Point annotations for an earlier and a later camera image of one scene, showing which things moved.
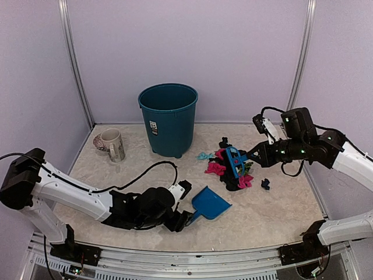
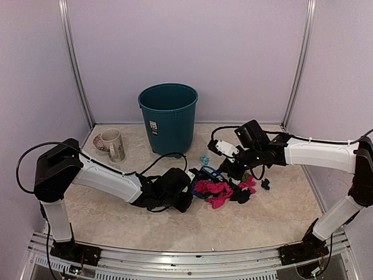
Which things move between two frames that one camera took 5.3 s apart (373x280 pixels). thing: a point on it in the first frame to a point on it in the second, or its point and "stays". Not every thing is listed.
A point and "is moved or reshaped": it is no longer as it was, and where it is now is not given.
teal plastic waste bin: [169, 111] stays
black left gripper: [179, 221] to [183, 206]
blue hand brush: [236, 161] is moved or reshaped
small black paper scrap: [264, 184] stays
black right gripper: [266, 160] to [228, 168]
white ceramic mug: [109, 140] stays
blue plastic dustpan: [209, 204] to [199, 195]
